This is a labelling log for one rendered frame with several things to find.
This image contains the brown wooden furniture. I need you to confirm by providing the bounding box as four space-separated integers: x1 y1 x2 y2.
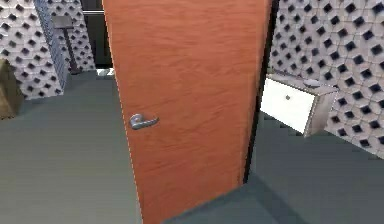
0 58 25 120

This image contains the orange wooden room door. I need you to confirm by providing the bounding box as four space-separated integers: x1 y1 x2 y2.
101 0 274 224

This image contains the grey dish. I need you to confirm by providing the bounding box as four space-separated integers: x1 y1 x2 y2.
302 78 322 89

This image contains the grey lever door handle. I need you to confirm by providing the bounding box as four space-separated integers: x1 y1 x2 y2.
129 113 160 131

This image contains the white cabinet with grey top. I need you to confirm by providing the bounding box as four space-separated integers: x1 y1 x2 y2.
260 72 340 138

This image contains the black floor lamp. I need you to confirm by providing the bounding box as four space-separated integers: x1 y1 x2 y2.
51 14 82 75

